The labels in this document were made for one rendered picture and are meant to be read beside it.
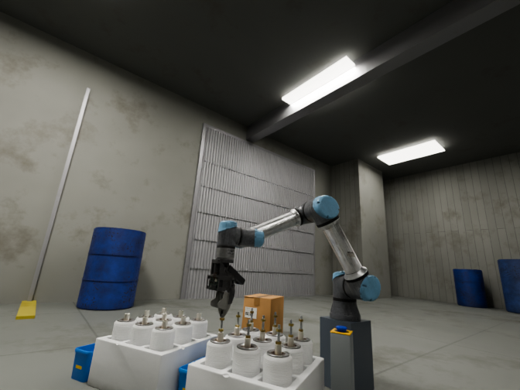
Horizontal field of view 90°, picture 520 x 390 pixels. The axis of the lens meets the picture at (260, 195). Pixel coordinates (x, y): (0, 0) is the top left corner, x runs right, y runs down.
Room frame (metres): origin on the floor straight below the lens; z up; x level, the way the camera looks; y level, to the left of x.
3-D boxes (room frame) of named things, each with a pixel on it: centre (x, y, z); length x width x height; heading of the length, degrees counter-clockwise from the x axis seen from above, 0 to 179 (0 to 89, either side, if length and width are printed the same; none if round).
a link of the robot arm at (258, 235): (1.12, 0.04, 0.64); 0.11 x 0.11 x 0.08; 20
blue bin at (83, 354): (1.46, 0.69, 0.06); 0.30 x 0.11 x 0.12; 154
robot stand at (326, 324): (1.43, -0.47, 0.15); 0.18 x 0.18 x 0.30; 39
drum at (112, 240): (3.19, 1.66, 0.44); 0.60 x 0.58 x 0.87; 39
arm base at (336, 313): (1.43, -0.47, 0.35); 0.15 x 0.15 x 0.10
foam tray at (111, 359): (1.39, 0.43, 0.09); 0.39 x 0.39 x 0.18; 64
